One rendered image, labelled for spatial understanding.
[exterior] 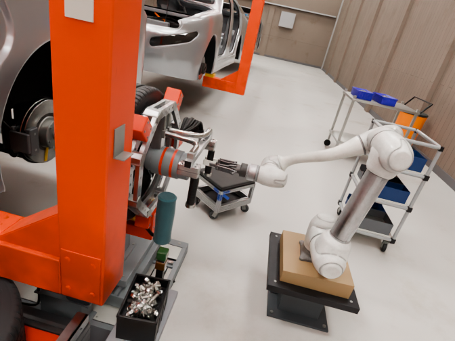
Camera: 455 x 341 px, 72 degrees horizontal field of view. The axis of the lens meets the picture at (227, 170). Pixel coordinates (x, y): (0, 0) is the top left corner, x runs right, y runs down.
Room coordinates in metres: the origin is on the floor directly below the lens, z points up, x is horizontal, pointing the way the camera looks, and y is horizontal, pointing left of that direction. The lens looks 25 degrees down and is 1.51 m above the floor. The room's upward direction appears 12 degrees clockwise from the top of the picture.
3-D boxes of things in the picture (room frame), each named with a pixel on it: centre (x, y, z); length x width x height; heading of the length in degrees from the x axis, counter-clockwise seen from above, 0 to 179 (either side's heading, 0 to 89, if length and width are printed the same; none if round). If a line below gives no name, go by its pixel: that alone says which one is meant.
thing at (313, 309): (1.51, -0.61, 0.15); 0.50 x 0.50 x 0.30; 86
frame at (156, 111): (1.36, 0.35, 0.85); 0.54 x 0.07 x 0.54; 176
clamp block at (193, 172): (1.18, 0.16, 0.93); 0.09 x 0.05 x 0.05; 86
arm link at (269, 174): (1.50, -0.24, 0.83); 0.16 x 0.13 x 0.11; 86
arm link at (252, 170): (1.50, -0.13, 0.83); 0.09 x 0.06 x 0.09; 176
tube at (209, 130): (1.45, 0.22, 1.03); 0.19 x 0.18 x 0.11; 86
